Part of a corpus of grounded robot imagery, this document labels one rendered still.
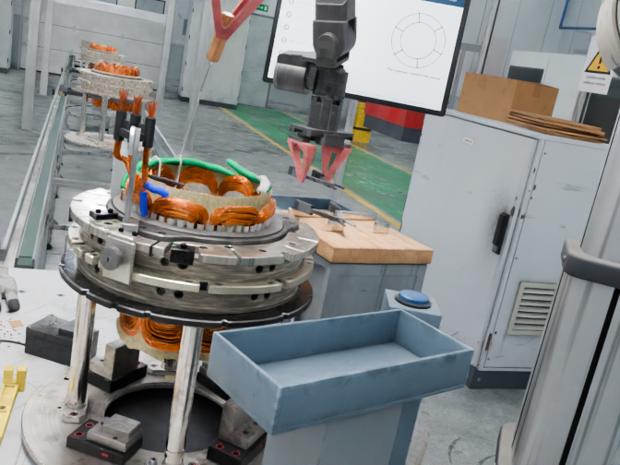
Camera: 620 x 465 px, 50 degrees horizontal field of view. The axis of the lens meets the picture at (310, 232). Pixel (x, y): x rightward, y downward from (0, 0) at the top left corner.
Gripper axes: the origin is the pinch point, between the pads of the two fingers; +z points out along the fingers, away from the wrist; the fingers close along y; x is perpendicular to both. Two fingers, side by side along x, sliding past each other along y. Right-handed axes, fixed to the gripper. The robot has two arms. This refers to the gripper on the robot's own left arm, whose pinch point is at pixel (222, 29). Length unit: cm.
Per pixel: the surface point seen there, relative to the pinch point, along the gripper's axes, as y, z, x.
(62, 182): -151, 131, -24
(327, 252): 4.8, 26.1, 22.9
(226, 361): 39.0, 15.1, 3.3
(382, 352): 31.1, 19.0, 22.3
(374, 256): 4.1, 25.6, 30.4
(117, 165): 1.7, 21.2, -8.5
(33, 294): -23, 70, -18
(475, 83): -230, 71, 163
